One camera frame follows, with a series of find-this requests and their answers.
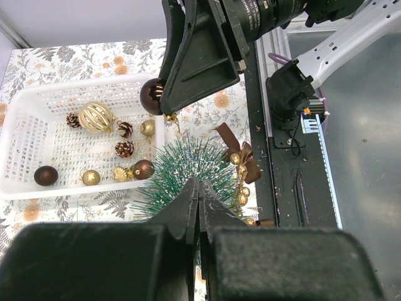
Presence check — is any white slotted cable duct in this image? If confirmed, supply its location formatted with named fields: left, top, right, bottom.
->
left=301, top=115, right=343, bottom=230

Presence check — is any small pine cone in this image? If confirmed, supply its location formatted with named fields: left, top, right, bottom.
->
left=117, top=120, right=133, bottom=139

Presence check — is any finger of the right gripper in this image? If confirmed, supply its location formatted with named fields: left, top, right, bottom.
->
left=159, top=1, right=197, bottom=85
left=160, top=1, right=239, bottom=115

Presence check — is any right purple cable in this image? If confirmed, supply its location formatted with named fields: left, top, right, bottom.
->
left=268, top=52, right=331, bottom=132

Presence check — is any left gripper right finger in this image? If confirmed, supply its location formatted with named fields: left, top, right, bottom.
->
left=199, top=181, right=385, bottom=300

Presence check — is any small gold bauble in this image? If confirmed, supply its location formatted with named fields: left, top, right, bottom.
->
left=140, top=120, right=155, bottom=144
left=81, top=169, right=100, bottom=186

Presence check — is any floral patterned table mat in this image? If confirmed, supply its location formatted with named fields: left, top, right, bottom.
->
left=1, top=40, right=256, bottom=300

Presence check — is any gold ridged ornament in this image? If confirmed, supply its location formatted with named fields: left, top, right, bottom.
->
left=113, top=166, right=134, bottom=182

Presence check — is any white plastic basket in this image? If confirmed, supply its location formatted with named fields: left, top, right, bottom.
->
left=1, top=73, right=164, bottom=200

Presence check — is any small green christmas tree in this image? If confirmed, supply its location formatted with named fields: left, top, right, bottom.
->
left=131, top=131, right=248, bottom=267

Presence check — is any large gold striped bauble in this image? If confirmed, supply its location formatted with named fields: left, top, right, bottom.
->
left=78, top=102, right=115, bottom=134

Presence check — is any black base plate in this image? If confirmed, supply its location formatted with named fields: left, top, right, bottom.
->
left=245, top=44, right=337, bottom=228

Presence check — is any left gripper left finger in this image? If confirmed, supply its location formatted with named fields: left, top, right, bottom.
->
left=1, top=178, right=199, bottom=300

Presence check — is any brown shiny bauble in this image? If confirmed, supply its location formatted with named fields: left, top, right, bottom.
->
left=34, top=166, right=58, bottom=187

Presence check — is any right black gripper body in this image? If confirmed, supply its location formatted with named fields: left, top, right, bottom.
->
left=216, top=0, right=363, bottom=62

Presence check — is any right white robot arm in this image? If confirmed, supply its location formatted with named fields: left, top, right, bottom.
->
left=150, top=1, right=400, bottom=121

